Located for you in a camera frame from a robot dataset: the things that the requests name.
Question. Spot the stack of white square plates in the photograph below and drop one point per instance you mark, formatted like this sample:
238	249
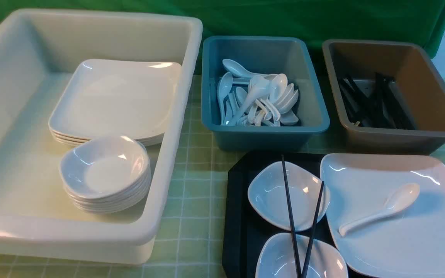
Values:
103	97

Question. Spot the white small bowl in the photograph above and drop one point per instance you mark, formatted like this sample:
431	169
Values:
277	260
267	195

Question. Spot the pile of black chopsticks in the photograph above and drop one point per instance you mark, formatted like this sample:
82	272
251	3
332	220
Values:
380	109

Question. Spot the large white square plate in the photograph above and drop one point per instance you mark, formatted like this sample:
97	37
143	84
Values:
410	244

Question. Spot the white ceramic spoon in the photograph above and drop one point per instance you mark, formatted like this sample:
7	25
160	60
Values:
400	200

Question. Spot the black chopstick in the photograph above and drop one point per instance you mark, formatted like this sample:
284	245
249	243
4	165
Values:
291	220
312	233

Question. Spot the green backdrop cloth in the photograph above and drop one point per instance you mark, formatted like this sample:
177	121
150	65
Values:
421	22

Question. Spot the black serving tray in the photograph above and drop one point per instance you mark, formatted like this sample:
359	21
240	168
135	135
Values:
245	232

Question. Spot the stack of white bowls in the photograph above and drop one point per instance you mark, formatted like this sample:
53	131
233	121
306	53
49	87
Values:
107	174

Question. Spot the teal plastic bin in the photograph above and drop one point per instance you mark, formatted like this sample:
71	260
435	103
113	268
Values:
267	55

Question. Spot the pile of white spoons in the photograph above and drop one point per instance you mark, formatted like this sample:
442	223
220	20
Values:
246	98

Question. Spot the green checked tablecloth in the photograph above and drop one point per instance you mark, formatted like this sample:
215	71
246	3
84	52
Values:
189	240

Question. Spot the brown-grey plastic bin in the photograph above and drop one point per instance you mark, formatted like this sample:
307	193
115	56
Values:
419	88

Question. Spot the large white plastic tub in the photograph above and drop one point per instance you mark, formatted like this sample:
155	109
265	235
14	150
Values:
40	50

